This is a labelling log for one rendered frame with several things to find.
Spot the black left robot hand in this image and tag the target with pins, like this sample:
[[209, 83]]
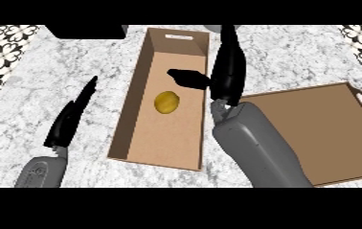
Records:
[[70, 119]]

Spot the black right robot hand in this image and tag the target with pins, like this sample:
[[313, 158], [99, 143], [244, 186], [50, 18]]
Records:
[[228, 70]]

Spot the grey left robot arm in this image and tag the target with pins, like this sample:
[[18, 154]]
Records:
[[43, 171]]

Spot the yellow lemon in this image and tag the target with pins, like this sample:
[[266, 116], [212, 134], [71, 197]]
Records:
[[167, 102]]

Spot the long narrow cardboard box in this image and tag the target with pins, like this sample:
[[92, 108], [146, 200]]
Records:
[[164, 105]]

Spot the wide shallow cardboard box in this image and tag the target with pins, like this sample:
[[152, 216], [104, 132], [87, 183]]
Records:
[[315, 130]]

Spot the grey round object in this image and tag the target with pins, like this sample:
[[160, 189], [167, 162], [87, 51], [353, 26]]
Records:
[[213, 27]]

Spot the black appliance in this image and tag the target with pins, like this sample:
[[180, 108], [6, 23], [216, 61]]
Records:
[[87, 31]]

